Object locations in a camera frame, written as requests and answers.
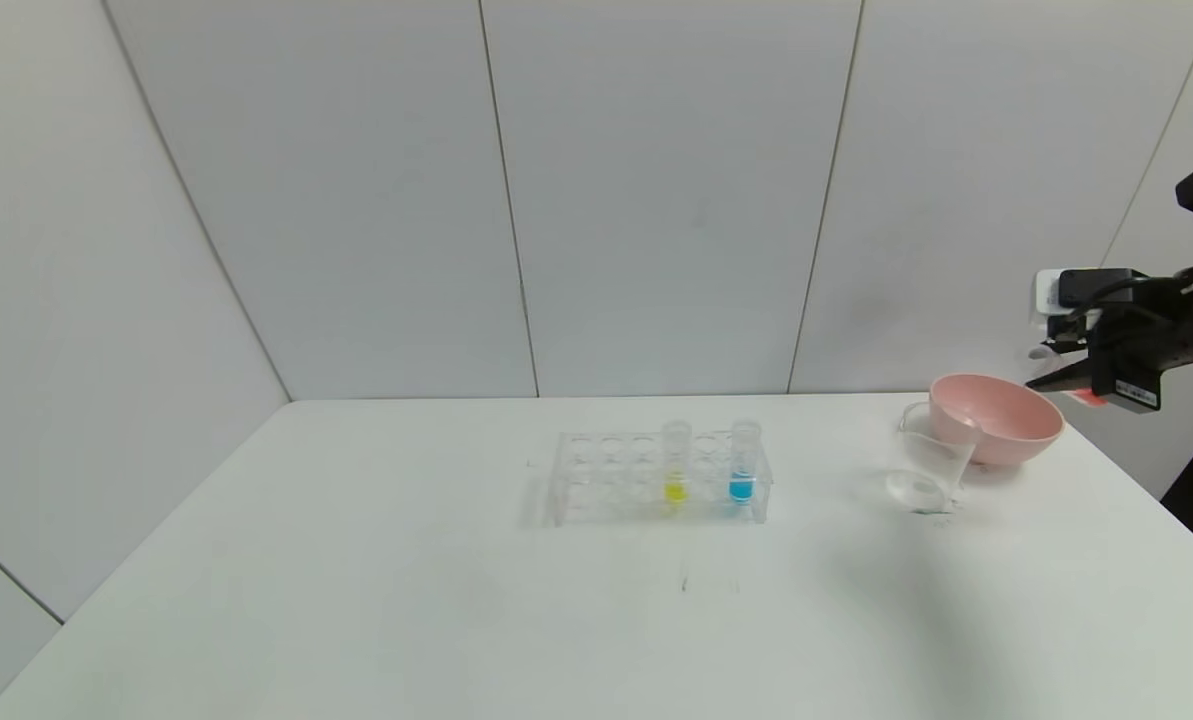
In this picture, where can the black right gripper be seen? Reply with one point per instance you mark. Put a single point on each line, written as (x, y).
(1132, 385)

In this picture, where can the test tube with blue pigment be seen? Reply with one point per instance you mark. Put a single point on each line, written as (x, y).
(742, 489)

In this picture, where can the test tube with yellow pigment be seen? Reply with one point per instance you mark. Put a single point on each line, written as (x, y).
(675, 491)

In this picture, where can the clear acrylic test tube rack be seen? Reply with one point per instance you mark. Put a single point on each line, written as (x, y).
(616, 480)

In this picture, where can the pink plastic bowl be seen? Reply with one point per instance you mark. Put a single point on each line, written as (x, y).
(1016, 425)

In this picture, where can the clear glass beaker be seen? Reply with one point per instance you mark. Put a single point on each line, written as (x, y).
(921, 490)

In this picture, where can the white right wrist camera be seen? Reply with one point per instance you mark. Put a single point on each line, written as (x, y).
(1056, 295)

